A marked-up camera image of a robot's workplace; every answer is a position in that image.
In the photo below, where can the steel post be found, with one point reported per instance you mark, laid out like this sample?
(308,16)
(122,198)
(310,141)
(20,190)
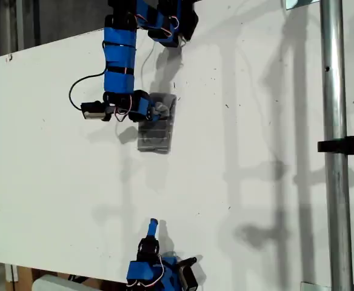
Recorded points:
(336,151)

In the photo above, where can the wooden table leg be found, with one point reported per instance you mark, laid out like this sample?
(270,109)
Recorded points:
(22,279)

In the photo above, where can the grey metal frame bar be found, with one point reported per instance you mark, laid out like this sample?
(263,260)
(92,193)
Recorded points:
(19,24)

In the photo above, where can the white box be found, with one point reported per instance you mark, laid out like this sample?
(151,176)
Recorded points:
(52,285)

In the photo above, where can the black camera box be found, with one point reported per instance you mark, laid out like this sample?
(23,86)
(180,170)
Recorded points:
(189,279)
(92,111)

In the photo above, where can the short black camera stalk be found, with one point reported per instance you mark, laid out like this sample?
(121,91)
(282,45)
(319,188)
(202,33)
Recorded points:
(187,261)
(108,113)

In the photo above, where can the grey striped towel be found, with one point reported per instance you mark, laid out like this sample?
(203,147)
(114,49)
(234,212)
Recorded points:
(157,136)

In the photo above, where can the black clamp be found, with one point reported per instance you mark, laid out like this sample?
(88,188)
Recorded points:
(346,145)

